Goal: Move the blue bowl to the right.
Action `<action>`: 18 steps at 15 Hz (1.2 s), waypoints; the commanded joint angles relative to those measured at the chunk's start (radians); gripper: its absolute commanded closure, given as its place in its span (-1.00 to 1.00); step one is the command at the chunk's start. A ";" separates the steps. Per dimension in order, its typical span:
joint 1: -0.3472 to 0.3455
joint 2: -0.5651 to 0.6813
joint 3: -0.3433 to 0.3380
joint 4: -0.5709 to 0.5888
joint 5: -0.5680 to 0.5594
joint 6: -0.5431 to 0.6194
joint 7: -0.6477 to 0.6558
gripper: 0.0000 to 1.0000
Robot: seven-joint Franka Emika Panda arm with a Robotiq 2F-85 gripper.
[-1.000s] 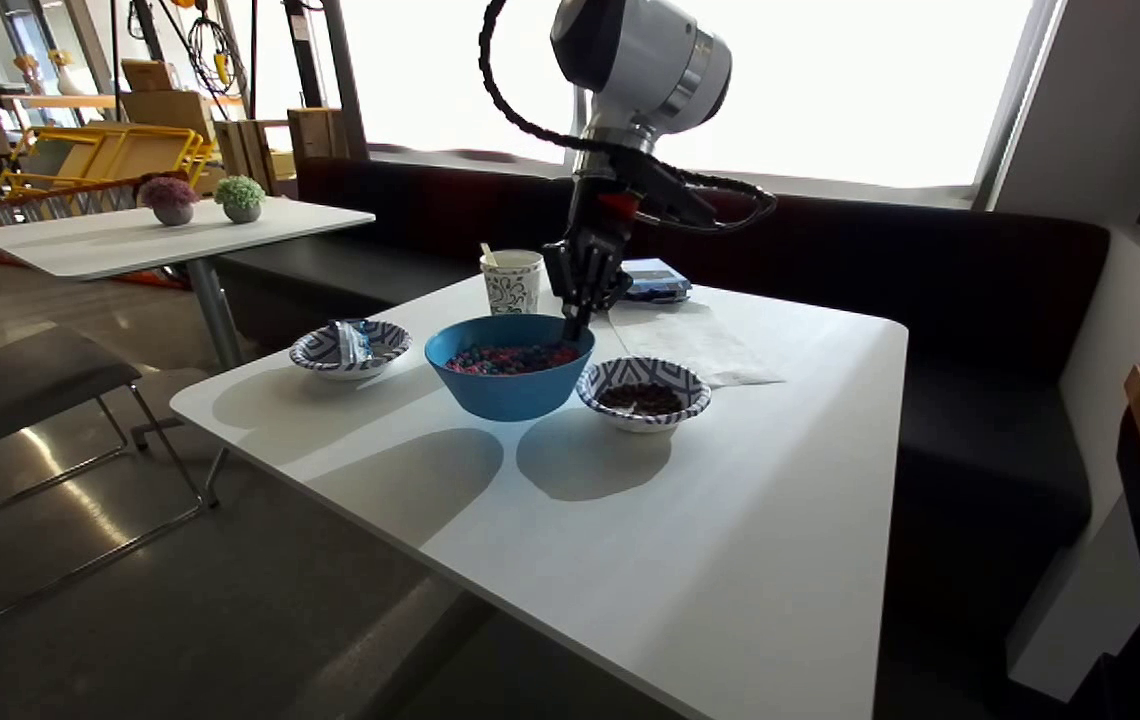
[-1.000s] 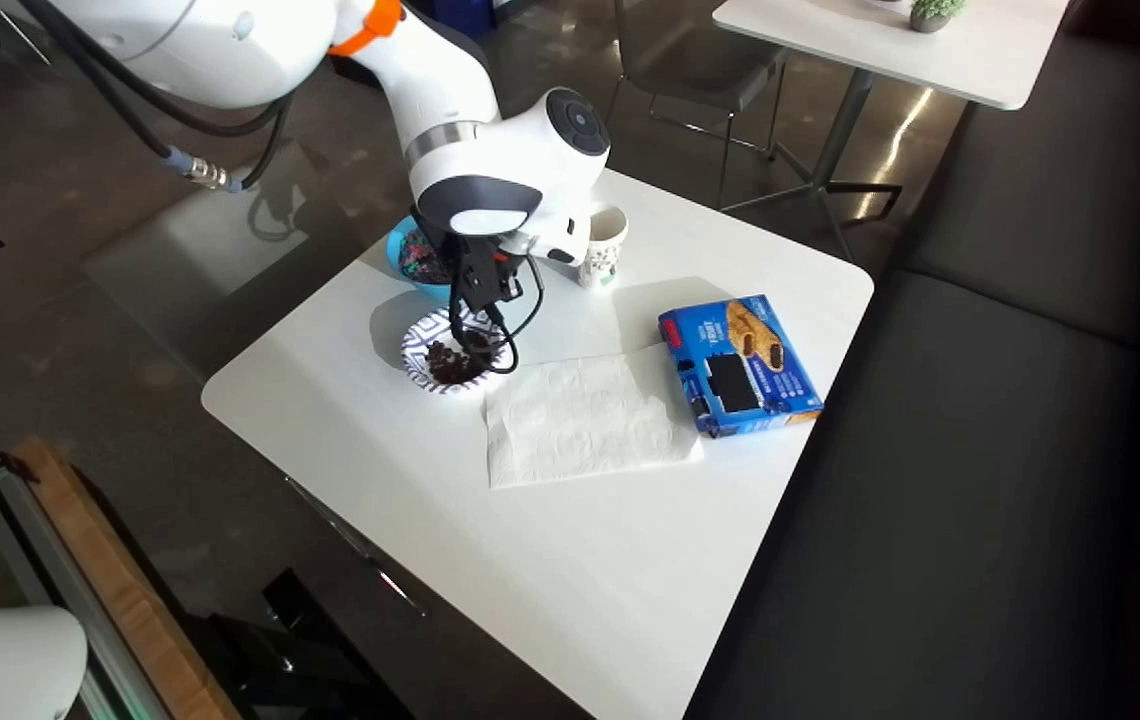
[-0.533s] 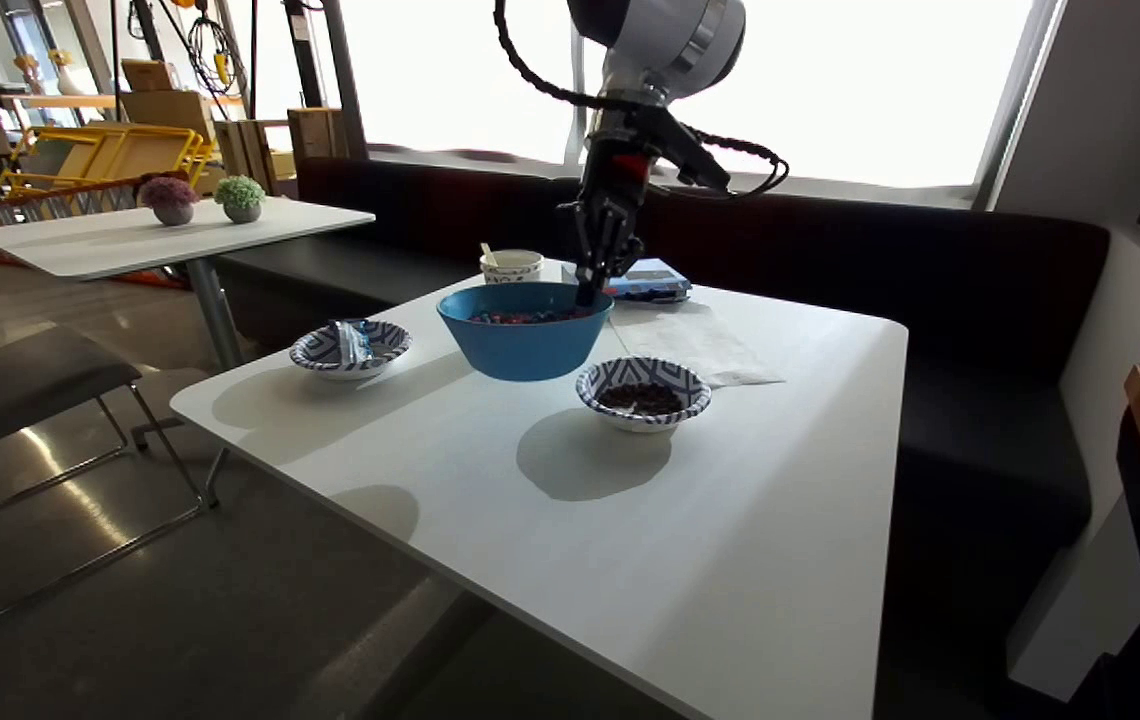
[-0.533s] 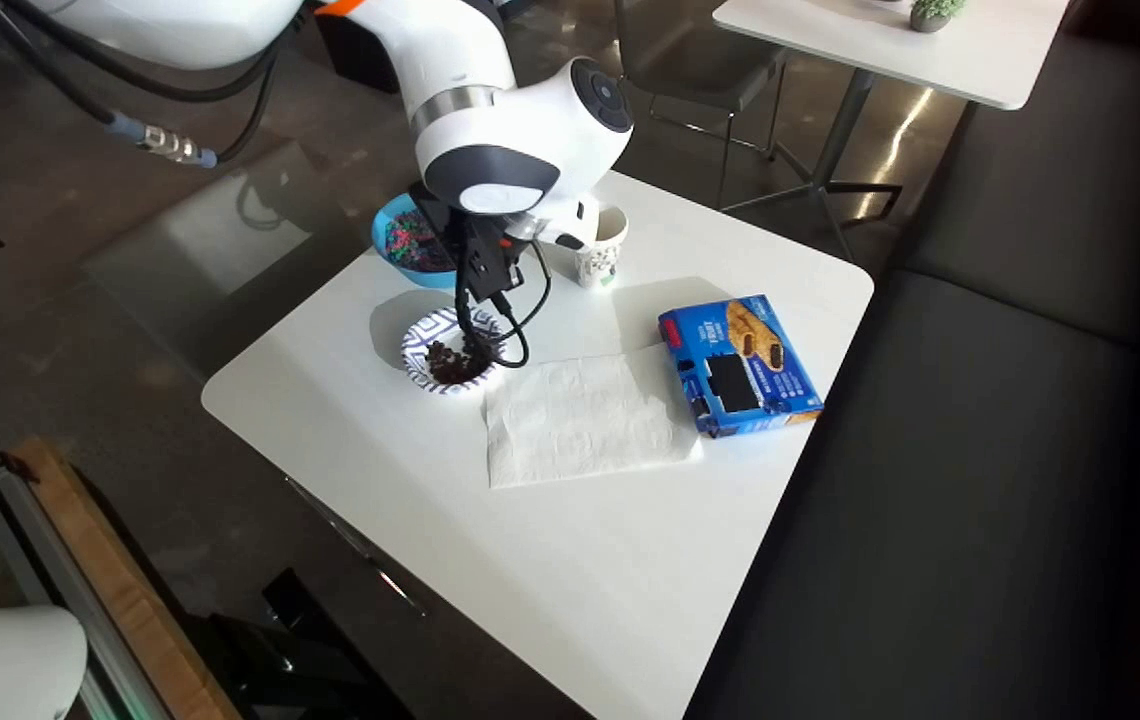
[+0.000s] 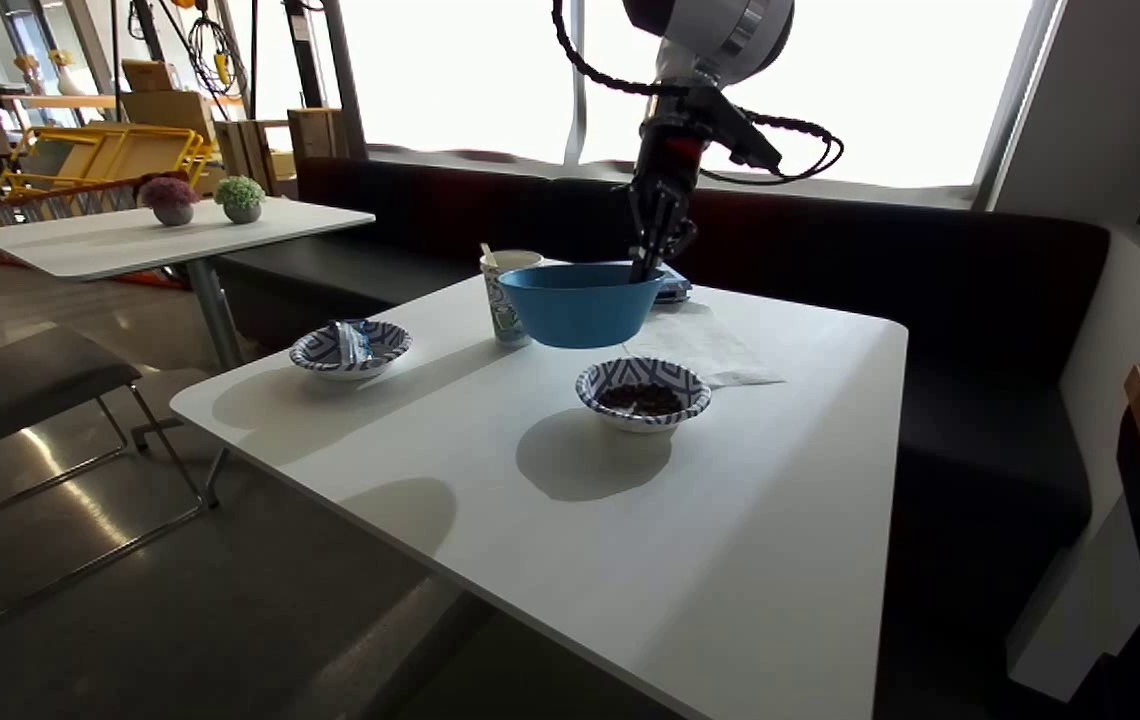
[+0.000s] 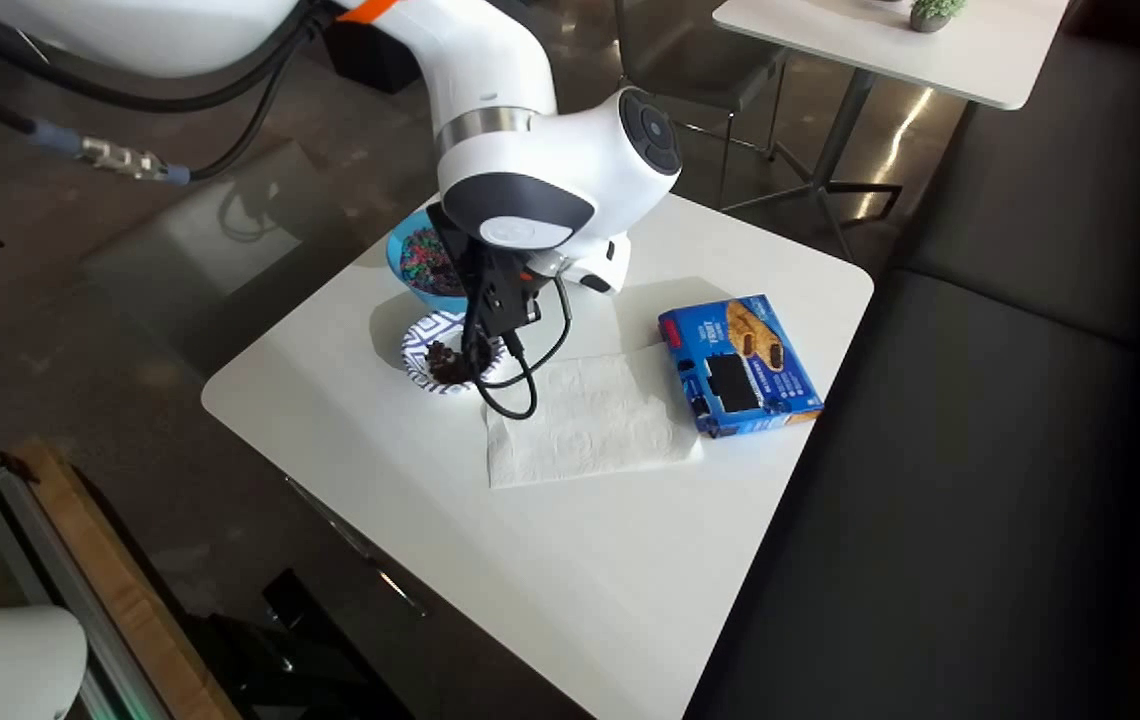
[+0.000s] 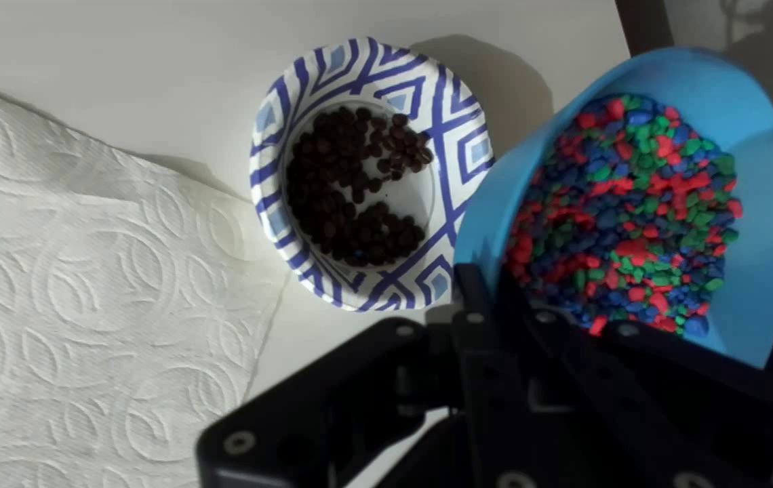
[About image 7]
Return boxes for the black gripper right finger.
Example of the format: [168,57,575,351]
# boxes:
[502,301,773,488]

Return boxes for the blue plastic bowl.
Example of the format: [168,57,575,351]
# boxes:
[454,45,773,370]

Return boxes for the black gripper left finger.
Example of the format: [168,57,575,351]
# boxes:
[197,263,519,488]

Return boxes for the colourful beads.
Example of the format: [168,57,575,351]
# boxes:
[502,92,747,339]

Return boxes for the patterned paper bowl with chocolate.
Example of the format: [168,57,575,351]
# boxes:
[248,35,499,313]

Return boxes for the white paper napkin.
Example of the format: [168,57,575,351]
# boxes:
[0,76,292,488]

